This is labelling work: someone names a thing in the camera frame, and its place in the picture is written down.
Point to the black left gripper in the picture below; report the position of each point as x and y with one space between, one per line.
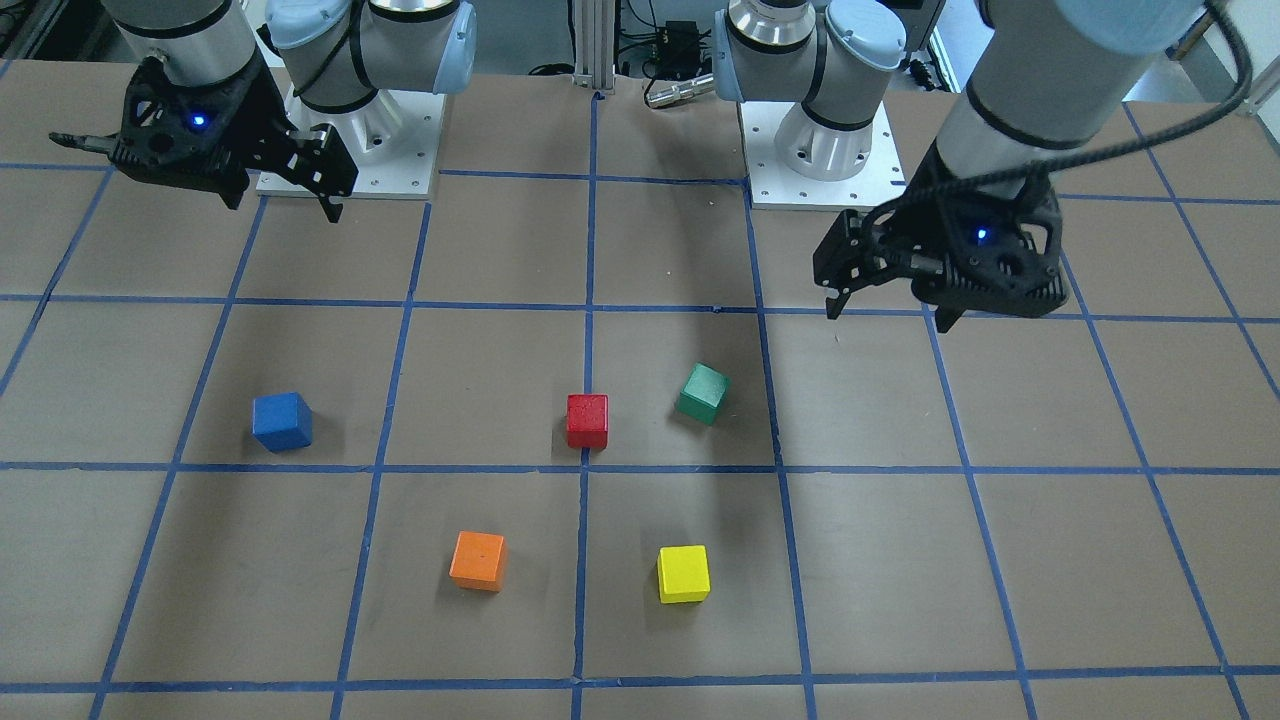
912 232

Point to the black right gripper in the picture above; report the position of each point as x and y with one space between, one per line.
257 112

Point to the red wooden block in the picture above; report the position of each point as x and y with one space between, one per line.
586 422

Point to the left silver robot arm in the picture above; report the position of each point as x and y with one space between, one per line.
1049 77

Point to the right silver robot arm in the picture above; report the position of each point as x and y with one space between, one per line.
306 96

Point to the green wooden block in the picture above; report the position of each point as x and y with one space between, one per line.
703 393

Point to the blue wooden block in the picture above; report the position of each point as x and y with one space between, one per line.
282 422

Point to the yellow wooden block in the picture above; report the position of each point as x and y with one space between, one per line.
683 573

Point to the orange wooden block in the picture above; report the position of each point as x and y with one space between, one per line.
479 561

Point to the brown paper table cover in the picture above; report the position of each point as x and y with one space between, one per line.
1070 517

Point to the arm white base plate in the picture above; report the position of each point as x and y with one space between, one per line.
394 141
794 164

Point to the aluminium frame post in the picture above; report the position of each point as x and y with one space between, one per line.
594 35

